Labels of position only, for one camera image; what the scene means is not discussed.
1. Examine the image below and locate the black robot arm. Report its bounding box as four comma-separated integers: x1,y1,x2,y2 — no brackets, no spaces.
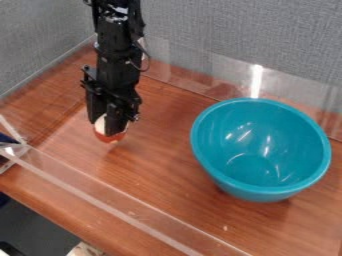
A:
82,0,146,137

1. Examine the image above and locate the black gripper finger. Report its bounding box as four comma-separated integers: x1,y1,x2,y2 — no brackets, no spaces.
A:
104,104,132,136
86,92,107,123

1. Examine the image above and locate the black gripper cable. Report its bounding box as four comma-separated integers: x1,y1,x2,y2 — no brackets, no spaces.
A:
131,43,153,73

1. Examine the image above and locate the clear acrylic back barrier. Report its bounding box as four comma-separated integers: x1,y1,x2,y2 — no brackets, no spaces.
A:
142,36,342,142

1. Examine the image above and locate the clear acrylic front barrier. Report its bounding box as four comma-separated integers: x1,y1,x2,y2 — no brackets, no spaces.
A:
0,114,250,256

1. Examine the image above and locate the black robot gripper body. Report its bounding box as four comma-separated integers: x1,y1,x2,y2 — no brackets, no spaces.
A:
82,54,142,121

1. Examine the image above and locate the blue plastic bowl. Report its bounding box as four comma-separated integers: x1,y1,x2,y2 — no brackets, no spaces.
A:
190,98,332,202

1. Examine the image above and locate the white brown toy mushroom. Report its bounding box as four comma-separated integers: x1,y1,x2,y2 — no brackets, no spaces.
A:
94,114,128,144

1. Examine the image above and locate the clear acrylic barrier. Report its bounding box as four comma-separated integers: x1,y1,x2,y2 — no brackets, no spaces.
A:
0,35,95,99
0,114,250,256
142,36,342,142

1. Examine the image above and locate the clear acrylic left barrier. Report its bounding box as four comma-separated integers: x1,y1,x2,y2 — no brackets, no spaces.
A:
0,35,95,99

